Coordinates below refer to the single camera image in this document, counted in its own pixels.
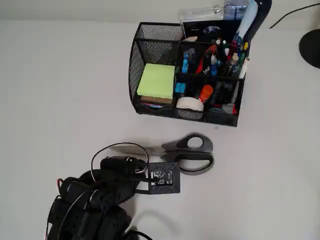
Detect black grey handled scissors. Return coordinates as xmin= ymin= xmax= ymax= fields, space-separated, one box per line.
xmin=108 ymin=133 xmax=215 ymax=176

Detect black mesh desk organizer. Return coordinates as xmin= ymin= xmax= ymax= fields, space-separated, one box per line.
xmin=128 ymin=21 xmax=251 ymax=128

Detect pink sticky note stack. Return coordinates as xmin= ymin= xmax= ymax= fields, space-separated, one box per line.
xmin=139 ymin=100 xmax=165 ymax=109

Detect green sticky note pad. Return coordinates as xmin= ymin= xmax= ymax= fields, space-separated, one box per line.
xmin=136 ymin=62 xmax=176 ymax=100

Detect white tape roll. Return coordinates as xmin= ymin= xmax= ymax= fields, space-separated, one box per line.
xmin=175 ymin=96 xmax=205 ymax=112

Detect small blue clip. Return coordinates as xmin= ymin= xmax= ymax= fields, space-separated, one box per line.
xmin=174 ymin=82 xmax=187 ymax=94

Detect orange capped glue stick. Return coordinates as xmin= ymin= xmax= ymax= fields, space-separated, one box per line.
xmin=198 ymin=84 xmax=214 ymax=104

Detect long blue clip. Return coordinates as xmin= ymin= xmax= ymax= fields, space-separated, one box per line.
xmin=181 ymin=51 xmax=190 ymax=74

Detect grey red stapler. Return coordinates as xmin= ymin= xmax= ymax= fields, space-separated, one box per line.
xmin=219 ymin=103 xmax=238 ymax=116

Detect red pen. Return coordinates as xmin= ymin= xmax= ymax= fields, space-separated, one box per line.
xmin=194 ymin=44 xmax=218 ymax=75

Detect blue white marker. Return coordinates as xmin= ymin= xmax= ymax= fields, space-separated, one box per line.
xmin=210 ymin=54 xmax=218 ymax=77

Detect black round lamp base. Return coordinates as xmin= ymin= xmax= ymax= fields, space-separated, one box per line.
xmin=298 ymin=29 xmax=320 ymax=69

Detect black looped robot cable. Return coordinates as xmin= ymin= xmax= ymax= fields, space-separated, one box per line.
xmin=90 ymin=142 xmax=150 ymax=184

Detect gripper camera board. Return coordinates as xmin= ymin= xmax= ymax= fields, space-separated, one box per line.
xmin=134 ymin=161 xmax=182 ymax=196

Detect red robot wire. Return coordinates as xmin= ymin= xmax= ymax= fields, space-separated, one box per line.
xmin=44 ymin=178 xmax=64 ymax=239

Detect black lamp cable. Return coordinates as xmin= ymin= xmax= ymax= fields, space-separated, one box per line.
xmin=268 ymin=2 xmax=320 ymax=30

